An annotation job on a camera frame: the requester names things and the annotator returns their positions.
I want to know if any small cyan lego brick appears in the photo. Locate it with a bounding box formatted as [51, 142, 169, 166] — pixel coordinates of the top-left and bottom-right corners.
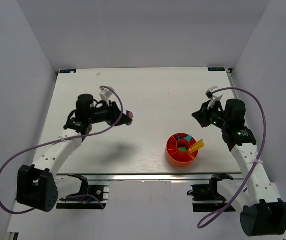
[185, 135, 193, 142]

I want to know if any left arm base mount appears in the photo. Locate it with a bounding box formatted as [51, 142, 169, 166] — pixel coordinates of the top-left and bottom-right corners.
[55, 174, 109, 210]

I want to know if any green lego brick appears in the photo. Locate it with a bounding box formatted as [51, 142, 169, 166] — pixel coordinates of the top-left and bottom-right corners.
[178, 146, 186, 152]

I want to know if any purple lego piece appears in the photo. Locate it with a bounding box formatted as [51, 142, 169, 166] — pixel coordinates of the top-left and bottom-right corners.
[126, 110, 133, 119]

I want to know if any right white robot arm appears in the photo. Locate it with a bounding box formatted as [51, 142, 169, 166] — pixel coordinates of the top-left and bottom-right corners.
[192, 99, 286, 237]

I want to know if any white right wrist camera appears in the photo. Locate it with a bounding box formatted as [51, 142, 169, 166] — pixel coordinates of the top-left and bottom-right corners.
[205, 86, 223, 110]

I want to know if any yellow long lego plate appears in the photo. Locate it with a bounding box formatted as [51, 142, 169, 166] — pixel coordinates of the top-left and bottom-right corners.
[188, 139, 204, 154]

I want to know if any blue label sticker left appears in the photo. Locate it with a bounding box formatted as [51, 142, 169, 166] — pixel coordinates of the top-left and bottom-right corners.
[59, 69, 76, 74]

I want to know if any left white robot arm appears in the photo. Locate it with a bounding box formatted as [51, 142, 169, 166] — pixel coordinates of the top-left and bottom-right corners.
[16, 93, 133, 212]

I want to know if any blue label sticker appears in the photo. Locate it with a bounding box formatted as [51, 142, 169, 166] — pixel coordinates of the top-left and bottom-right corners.
[59, 69, 76, 74]
[207, 67, 225, 72]

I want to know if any aluminium front table rail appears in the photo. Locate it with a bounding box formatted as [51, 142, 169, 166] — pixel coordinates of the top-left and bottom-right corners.
[55, 173, 243, 182]

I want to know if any blue label sticker right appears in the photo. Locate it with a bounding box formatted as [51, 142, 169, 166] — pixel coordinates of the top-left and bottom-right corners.
[207, 67, 225, 72]

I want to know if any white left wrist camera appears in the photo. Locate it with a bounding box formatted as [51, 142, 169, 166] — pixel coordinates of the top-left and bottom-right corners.
[99, 86, 114, 106]

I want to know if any orange divided round container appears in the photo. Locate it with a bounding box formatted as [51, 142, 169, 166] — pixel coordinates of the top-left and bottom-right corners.
[165, 133, 199, 168]

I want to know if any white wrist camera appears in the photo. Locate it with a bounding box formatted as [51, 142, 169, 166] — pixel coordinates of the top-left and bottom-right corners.
[205, 86, 223, 110]
[99, 86, 114, 106]

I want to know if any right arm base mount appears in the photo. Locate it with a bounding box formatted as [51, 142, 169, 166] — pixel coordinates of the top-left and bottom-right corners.
[186, 184, 227, 213]

